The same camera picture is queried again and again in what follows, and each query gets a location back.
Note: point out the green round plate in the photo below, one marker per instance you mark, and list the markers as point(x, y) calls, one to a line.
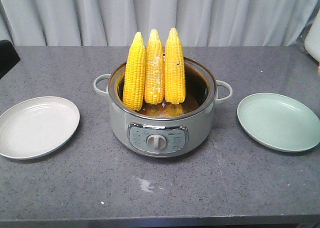
point(279, 122)

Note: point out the pale yellow corn cob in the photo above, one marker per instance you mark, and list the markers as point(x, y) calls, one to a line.
point(154, 80)

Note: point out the white pleated curtain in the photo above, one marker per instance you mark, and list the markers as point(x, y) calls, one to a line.
point(200, 23)

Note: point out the white blender appliance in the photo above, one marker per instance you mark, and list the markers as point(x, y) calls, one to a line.
point(312, 40)

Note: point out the beige round plate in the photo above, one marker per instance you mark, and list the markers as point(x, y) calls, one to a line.
point(37, 127)

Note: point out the green electric cooking pot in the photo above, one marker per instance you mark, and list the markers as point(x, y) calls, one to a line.
point(165, 137)

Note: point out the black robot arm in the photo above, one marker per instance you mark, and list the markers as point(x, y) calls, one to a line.
point(8, 57)

